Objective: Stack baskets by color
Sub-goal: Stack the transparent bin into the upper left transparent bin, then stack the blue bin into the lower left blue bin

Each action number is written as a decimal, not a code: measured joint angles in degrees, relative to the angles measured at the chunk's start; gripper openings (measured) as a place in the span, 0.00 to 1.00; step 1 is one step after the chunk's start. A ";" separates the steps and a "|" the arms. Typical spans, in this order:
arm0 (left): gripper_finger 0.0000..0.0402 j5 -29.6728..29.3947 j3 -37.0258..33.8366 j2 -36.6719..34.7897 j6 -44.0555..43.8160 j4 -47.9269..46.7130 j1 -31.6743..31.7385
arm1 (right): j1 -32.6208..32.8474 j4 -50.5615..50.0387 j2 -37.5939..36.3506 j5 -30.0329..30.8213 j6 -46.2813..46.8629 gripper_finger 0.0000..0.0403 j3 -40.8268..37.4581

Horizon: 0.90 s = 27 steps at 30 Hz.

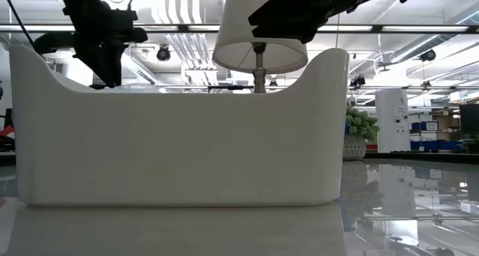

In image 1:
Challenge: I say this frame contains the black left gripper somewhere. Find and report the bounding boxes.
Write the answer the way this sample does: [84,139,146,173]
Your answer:
[33,0,138,88]

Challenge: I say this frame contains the white plastic basket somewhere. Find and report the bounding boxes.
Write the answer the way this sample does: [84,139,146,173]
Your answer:
[9,44,351,207]

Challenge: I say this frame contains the shelf with blue bins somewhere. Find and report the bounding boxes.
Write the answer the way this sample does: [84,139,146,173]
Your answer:
[410,120,462,153]

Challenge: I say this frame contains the white shade table lamp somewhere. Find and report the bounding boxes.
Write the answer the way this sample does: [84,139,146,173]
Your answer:
[212,0,309,95]

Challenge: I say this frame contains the green succulent in patterned pot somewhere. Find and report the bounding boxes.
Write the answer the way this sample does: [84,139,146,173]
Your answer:
[344,105,381,162]

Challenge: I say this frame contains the white pillar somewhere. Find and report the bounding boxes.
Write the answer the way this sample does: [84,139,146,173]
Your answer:
[375,89,412,154]

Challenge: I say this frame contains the black monitor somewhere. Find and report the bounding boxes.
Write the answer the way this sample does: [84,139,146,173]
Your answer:
[459,104,479,134]

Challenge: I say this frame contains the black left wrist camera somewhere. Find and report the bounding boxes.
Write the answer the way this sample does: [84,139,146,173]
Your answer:
[125,26,149,44]

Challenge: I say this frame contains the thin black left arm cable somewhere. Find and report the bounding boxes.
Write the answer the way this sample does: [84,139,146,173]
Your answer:
[0,0,37,52]

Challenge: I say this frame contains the horizontal ceiling rail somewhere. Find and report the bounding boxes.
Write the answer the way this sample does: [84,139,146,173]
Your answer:
[89,83,479,92]

